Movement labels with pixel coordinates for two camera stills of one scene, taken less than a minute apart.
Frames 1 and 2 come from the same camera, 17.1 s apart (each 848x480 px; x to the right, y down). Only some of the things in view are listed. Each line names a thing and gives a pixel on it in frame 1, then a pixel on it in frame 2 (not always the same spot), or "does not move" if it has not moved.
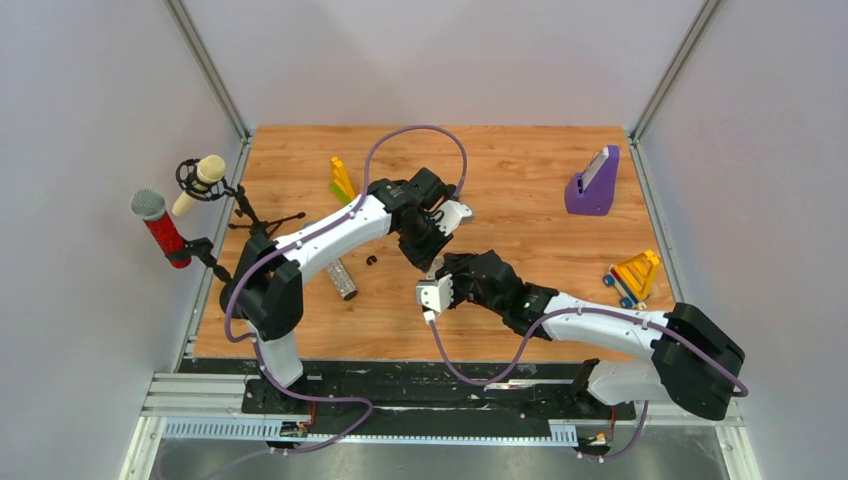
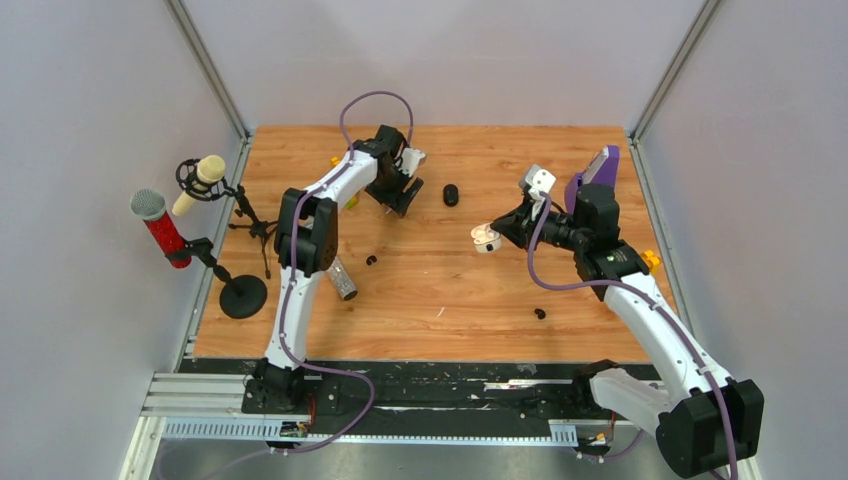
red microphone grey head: x=149 y=205 does not move
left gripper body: x=423 y=240 → x=389 y=190
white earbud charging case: x=438 y=263 → x=486 y=240
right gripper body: x=463 y=286 → x=526 y=207
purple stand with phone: x=591 y=192 does not move
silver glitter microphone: x=342 y=278 does not move
